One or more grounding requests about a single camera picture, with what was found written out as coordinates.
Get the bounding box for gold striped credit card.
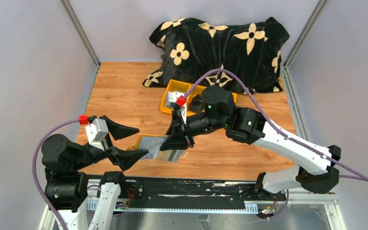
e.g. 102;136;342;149
156;149;184;162

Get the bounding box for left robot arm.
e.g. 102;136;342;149
36;115;148;230

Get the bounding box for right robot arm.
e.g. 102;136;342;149
160;86;341;194

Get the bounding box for black cards in bin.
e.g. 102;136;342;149
188;94;204;113

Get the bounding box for yellow three-compartment bin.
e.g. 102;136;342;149
160;79;238;115

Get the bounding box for black floral blanket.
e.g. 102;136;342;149
142;17;289;93

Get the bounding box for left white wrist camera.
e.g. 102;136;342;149
85;118;109;151

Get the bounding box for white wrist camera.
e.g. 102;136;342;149
164;91;187;124
85;118;109;151

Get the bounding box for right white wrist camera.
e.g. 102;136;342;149
164;91;187;124

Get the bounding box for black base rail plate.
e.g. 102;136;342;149
118;176;286;210

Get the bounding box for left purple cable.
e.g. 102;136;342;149
32;115;90;230

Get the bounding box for aluminium frame post left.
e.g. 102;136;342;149
60;0;101;69

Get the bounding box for aluminium frame post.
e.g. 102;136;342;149
283;0;328;68
60;0;101;69

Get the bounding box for aluminium frame post right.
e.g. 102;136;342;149
283;0;328;68

